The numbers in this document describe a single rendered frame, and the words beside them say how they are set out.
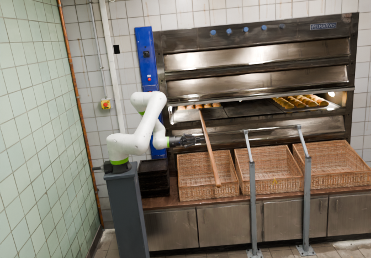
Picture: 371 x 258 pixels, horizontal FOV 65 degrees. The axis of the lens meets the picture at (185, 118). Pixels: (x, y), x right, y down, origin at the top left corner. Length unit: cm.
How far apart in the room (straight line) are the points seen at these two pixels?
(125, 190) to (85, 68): 143
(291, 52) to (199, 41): 90
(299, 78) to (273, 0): 78
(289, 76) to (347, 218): 143
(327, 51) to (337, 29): 22
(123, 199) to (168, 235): 96
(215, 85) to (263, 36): 65
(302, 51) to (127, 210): 215
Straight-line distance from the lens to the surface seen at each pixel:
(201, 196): 274
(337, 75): 325
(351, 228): 329
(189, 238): 294
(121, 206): 209
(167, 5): 286
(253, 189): 266
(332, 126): 336
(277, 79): 303
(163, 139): 241
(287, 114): 314
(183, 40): 286
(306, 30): 310
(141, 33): 284
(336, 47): 322
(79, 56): 302
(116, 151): 194
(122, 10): 291
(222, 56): 289
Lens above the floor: 203
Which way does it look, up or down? 16 degrees down
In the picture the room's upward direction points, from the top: 5 degrees counter-clockwise
